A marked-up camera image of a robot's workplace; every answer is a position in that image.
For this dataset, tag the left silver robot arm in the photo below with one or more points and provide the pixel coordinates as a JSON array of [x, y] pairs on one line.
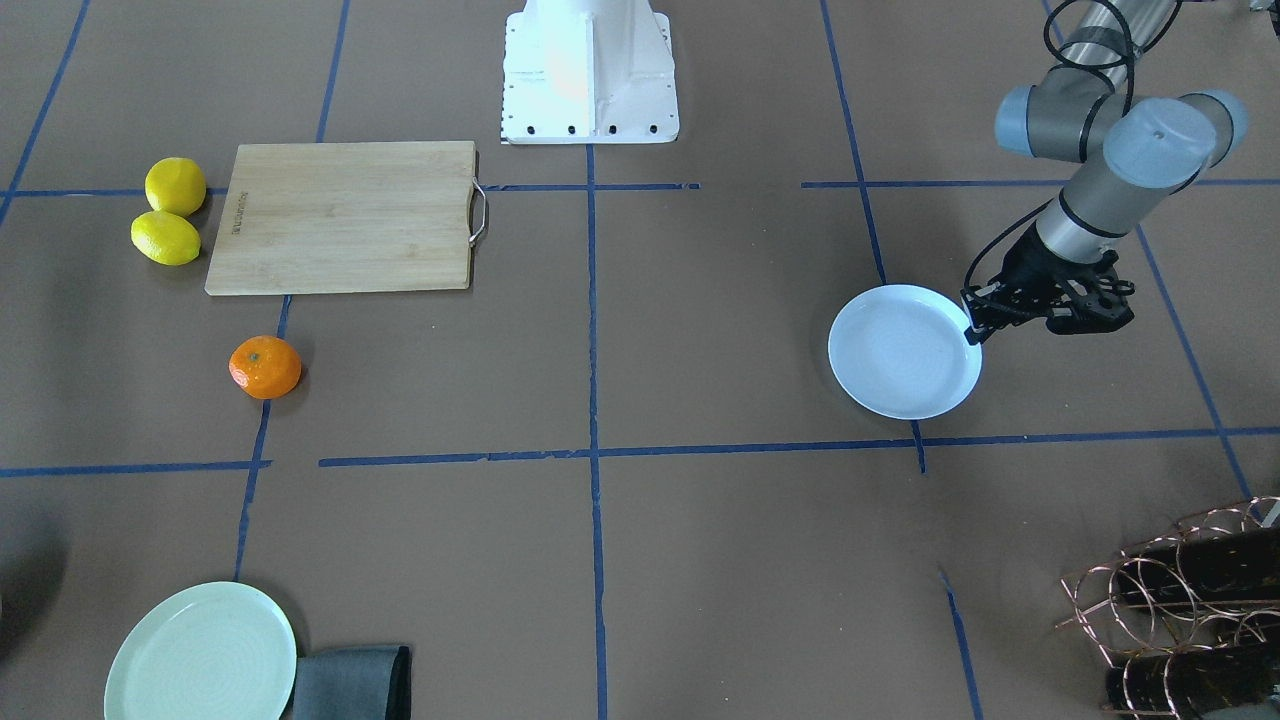
[[1131, 153]]

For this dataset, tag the orange mandarin fruit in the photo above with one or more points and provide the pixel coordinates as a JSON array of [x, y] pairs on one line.
[[265, 367]]

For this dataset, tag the dark wine bottle lower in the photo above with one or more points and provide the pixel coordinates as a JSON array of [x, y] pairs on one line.
[[1225, 683]]

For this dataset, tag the lower yellow lemon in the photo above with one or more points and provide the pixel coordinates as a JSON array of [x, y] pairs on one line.
[[165, 238]]

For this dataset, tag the light blue plate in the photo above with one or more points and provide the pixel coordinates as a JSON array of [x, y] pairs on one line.
[[900, 351]]

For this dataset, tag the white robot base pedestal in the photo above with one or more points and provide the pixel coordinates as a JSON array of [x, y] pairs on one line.
[[588, 72]]

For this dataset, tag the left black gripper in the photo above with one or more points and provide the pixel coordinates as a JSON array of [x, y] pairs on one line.
[[1029, 271]]

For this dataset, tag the light green plate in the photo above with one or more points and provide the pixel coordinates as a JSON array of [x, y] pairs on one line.
[[218, 650]]

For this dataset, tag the yellow lemon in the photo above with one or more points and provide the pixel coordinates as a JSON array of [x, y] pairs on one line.
[[165, 238], [175, 185]]

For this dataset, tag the dark wine bottle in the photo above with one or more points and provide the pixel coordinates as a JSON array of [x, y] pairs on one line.
[[1225, 683], [1222, 569]]

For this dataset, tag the copper wire bottle rack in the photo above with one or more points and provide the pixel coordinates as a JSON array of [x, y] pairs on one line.
[[1186, 622]]

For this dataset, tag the dark wine bottle upper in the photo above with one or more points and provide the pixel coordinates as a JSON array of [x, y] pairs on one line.
[[1222, 569]]

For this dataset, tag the folded dark grey cloth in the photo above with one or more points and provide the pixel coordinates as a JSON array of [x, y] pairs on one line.
[[362, 682]]

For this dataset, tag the upper yellow lemon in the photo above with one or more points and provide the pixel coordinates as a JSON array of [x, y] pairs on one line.
[[175, 185]]

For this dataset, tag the bamboo cutting board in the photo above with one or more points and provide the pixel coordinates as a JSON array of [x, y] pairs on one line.
[[363, 217]]

